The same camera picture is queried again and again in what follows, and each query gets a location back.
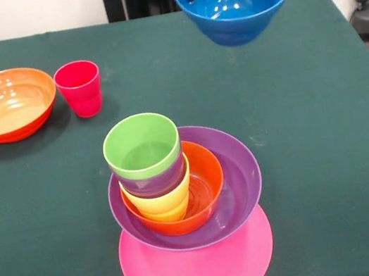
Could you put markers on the blue bowl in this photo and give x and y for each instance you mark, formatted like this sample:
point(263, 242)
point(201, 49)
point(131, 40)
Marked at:
point(237, 10)

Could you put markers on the red cup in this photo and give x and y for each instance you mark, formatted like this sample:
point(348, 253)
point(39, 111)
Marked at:
point(82, 95)

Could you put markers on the green cup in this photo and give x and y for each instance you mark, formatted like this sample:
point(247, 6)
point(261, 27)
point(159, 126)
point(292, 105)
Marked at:
point(135, 143)

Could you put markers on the small orange bowl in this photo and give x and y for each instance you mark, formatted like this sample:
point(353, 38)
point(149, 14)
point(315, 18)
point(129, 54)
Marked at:
point(209, 176)

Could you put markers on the purple bowl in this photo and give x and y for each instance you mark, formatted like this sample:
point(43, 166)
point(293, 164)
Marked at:
point(238, 178)

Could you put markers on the purple cup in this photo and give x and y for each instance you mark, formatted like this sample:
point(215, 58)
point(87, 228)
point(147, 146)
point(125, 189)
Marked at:
point(153, 186)

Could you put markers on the yellow cup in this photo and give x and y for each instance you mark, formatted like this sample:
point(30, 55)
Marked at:
point(167, 201)

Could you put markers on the pink bowl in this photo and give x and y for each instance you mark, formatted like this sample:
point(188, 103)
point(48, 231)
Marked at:
point(194, 275)

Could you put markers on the dark green tablecloth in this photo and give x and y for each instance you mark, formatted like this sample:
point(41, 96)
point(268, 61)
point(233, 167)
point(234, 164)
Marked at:
point(323, 192)

